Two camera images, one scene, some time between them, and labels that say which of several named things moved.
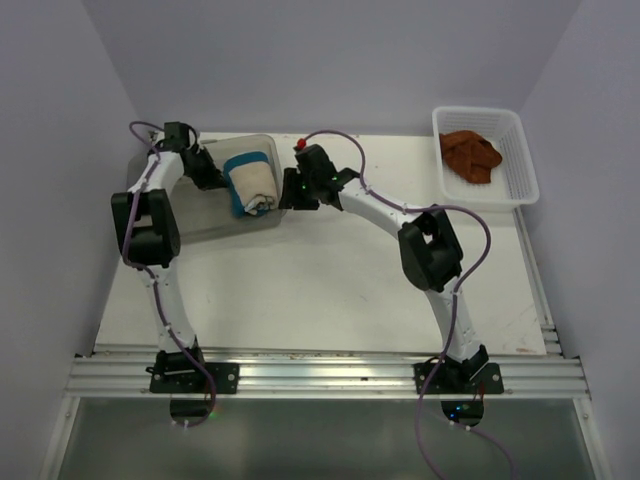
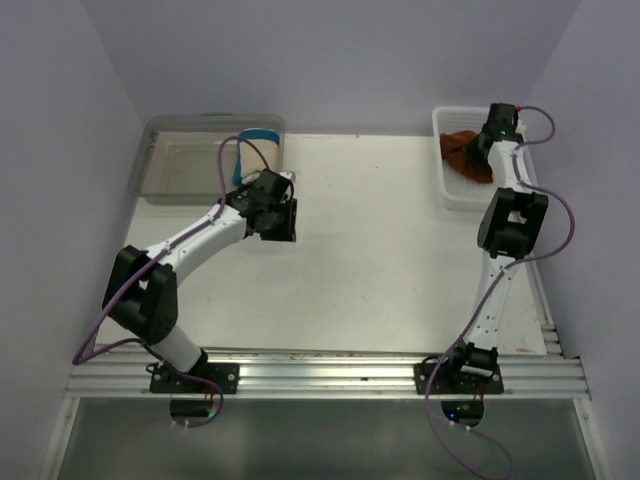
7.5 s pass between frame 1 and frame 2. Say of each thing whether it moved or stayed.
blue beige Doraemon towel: moved
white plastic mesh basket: stayed
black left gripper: moved
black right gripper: moved
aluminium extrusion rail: stayed
